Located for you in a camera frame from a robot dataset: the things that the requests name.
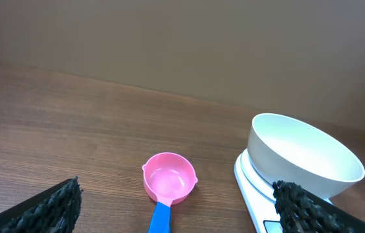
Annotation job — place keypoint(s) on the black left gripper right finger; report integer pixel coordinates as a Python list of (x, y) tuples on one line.
[(303, 212)]

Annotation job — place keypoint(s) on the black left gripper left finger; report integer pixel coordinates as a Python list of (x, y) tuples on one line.
[(56, 209)]

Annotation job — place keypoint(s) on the pink measuring scoop blue handle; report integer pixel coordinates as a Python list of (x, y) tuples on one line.
[(168, 180)]

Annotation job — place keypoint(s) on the white digital kitchen scale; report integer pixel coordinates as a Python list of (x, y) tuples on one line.
[(258, 196)]

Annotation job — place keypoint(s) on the white bowl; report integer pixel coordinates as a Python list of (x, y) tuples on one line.
[(282, 148)]

